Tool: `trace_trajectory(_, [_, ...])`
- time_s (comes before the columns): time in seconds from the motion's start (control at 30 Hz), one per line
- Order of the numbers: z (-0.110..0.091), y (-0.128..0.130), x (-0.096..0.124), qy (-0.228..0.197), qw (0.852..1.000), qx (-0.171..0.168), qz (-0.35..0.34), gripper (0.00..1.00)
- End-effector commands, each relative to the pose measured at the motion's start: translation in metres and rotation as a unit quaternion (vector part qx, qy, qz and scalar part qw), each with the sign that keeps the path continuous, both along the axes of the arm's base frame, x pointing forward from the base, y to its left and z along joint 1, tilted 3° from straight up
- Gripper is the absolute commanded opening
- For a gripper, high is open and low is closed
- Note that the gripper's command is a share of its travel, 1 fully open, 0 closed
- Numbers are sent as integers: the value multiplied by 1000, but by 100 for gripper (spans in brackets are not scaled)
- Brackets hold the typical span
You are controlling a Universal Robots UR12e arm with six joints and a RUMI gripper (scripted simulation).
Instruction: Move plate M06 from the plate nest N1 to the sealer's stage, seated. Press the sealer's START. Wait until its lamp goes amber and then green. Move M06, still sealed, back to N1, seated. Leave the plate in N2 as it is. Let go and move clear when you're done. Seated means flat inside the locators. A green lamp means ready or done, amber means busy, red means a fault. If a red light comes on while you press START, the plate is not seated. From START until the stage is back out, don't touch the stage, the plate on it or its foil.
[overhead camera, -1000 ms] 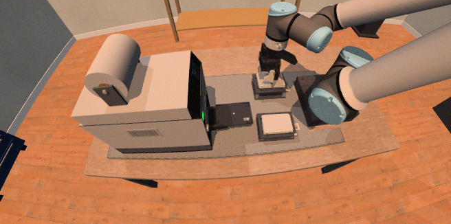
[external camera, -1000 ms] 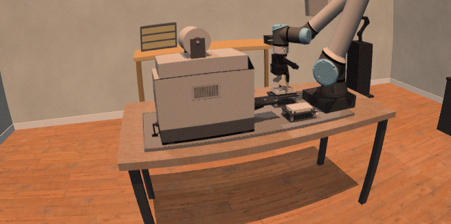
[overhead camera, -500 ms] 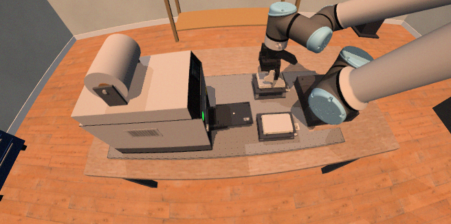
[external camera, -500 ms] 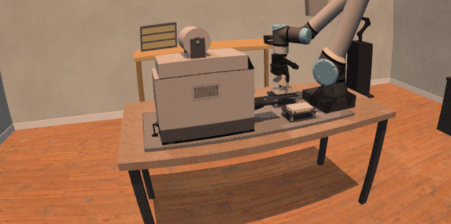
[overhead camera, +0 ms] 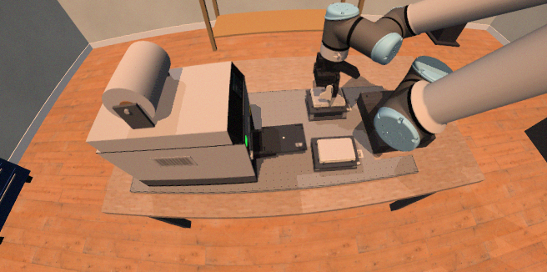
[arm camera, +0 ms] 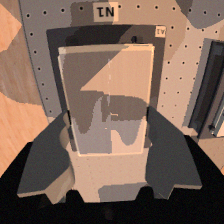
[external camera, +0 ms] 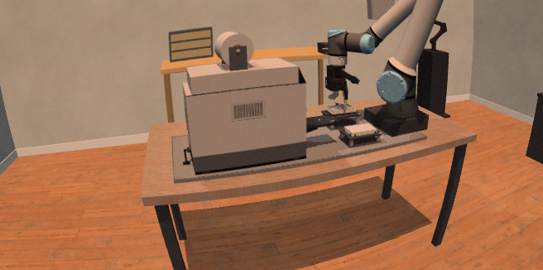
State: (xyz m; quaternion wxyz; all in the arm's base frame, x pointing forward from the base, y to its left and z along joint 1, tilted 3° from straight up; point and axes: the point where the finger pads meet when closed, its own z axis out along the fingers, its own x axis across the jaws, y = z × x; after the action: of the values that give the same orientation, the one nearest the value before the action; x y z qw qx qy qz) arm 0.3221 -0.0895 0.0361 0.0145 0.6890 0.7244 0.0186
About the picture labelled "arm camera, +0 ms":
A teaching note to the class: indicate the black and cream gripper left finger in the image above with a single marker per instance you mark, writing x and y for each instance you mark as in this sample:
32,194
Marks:
40,175

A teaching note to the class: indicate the tan well plate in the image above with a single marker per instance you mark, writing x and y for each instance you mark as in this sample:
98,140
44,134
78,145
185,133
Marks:
108,47

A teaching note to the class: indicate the beige label with black n1 text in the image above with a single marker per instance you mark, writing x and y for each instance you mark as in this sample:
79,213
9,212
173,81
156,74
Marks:
105,11

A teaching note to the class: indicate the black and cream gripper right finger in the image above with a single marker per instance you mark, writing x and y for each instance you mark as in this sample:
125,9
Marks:
178,169

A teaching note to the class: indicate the beige flat base plate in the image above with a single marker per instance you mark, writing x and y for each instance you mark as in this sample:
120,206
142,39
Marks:
191,27

